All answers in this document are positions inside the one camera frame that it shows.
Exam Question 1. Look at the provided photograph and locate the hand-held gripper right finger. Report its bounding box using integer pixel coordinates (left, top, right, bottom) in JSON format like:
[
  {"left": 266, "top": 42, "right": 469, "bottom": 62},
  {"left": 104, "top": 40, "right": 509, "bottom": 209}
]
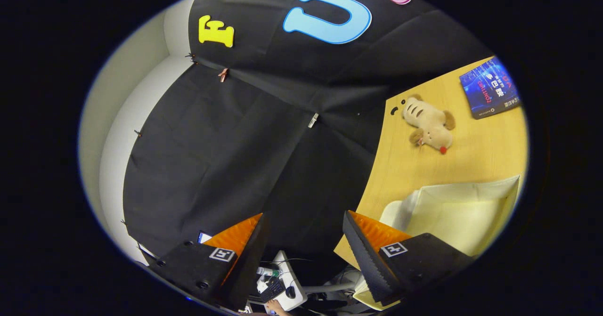
[{"left": 342, "top": 210, "right": 474, "bottom": 307}]

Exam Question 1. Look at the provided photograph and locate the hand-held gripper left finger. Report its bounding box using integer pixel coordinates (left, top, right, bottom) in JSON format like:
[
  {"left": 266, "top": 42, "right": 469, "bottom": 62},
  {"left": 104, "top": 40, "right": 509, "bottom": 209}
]
[{"left": 148, "top": 212, "right": 271, "bottom": 311}]

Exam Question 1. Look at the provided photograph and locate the cream fabric storage box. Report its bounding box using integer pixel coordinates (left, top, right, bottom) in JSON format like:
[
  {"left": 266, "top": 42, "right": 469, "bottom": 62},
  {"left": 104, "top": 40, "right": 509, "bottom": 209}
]
[{"left": 352, "top": 175, "right": 522, "bottom": 312}]

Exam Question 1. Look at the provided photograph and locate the black keyboard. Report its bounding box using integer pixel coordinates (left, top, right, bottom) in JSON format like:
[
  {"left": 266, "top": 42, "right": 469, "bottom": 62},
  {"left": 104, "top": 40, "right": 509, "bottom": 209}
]
[{"left": 260, "top": 278, "right": 286, "bottom": 303}]

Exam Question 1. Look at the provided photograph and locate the small white desk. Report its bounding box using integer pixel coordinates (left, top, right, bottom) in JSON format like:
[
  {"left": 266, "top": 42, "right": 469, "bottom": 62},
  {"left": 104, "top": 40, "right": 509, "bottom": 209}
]
[{"left": 257, "top": 250, "right": 309, "bottom": 312}]

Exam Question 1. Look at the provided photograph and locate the tan plush toy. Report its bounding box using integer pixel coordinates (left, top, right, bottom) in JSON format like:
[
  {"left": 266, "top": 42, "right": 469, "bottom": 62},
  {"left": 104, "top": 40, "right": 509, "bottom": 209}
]
[{"left": 401, "top": 94, "right": 456, "bottom": 155}]

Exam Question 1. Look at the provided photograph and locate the blue cover book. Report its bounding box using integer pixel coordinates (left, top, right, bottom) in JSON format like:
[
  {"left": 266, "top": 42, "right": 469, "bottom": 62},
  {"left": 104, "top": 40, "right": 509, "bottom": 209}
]
[{"left": 459, "top": 56, "right": 521, "bottom": 120}]

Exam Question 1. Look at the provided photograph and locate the row of black clips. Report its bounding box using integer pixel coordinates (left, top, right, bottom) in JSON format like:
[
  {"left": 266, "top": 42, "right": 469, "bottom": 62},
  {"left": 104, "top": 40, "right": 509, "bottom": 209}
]
[{"left": 120, "top": 51, "right": 198, "bottom": 227}]

